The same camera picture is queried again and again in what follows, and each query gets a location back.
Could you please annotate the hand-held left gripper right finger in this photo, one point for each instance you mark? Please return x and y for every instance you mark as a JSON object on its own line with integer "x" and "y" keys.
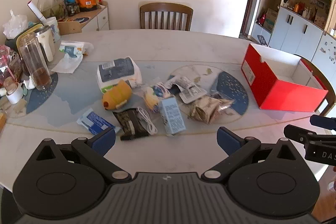
{"x": 227, "y": 140}

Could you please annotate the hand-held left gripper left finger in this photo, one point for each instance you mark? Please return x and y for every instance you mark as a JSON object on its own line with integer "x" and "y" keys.
{"x": 105, "y": 138}

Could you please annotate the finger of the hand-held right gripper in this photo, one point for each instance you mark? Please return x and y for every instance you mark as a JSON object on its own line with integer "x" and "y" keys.
{"x": 323, "y": 122}
{"x": 296, "y": 133}

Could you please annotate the brown snack bag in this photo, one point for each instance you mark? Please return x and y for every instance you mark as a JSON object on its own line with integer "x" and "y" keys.
{"x": 204, "y": 111}

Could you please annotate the red cardboard box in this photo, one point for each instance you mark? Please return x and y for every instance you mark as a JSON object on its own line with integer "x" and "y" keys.
{"x": 278, "y": 92}

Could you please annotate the yellow toy dog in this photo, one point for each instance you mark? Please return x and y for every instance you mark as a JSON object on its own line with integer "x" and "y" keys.
{"x": 116, "y": 95}

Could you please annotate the white printed sachet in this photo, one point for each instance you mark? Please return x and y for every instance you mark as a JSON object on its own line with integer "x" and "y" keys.
{"x": 181, "y": 82}
{"x": 193, "y": 94}

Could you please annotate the light blue small carton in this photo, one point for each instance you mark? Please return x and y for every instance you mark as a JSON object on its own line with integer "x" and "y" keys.
{"x": 172, "y": 116}

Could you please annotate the bread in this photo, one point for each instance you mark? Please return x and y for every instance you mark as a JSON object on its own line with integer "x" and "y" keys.
{"x": 151, "y": 98}

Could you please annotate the white navy tissue pack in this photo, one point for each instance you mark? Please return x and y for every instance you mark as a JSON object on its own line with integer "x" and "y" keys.
{"x": 118, "y": 71}

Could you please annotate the white oval table desktop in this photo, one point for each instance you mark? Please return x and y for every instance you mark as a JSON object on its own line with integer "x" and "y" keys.
{"x": 168, "y": 45}

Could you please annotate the blue white flat packet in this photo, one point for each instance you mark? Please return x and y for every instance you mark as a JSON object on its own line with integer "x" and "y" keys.
{"x": 92, "y": 121}

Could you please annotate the black snack packet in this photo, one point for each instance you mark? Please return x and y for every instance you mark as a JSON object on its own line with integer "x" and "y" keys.
{"x": 130, "y": 124}

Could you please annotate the wooden curved-back chair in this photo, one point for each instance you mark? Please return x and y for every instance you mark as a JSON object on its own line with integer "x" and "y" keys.
{"x": 323, "y": 75}

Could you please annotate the opened paper towel pack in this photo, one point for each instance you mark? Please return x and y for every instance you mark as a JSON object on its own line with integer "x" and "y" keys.
{"x": 71, "y": 52}

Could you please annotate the grey phone stand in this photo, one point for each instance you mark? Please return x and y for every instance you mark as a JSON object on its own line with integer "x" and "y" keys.
{"x": 263, "y": 40}

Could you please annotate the white tape roll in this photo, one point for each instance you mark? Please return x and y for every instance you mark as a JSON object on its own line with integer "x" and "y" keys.
{"x": 14, "y": 94}

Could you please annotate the tall glass jar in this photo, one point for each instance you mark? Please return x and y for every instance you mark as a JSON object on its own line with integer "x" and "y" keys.
{"x": 34, "y": 61}

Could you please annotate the white electric kettle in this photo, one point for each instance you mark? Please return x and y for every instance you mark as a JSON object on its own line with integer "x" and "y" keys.
{"x": 47, "y": 43}

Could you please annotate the printed cardboard box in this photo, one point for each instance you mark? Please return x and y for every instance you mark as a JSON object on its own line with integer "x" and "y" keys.
{"x": 271, "y": 18}

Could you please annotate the open cardboard box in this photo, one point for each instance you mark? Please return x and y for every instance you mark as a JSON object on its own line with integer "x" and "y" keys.
{"x": 69, "y": 27}

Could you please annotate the white sideboard cabinet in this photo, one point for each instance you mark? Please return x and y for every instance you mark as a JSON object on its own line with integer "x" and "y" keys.
{"x": 101, "y": 19}

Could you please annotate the red bag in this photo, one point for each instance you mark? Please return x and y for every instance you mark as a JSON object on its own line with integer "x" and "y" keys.
{"x": 261, "y": 18}

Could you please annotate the white printed mug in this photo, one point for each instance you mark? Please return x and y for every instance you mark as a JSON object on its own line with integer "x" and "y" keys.
{"x": 53, "y": 27}

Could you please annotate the clear glass tank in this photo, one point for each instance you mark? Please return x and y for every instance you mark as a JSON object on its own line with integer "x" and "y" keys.
{"x": 51, "y": 5}

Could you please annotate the wooden slat-back chair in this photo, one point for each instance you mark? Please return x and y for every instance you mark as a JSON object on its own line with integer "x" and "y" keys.
{"x": 165, "y": 7}

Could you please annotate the crumpled clear plastic bag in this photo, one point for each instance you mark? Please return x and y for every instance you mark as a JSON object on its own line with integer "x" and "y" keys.
{"x": 14, "y": 26}

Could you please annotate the rolled white paper tube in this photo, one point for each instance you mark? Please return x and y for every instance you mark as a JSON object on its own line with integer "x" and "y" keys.
{"x": 36, "y": 11}

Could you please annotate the white wooden wall cabinet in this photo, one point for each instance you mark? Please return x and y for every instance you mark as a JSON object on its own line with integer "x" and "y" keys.
{"x": 296, "y": 24}

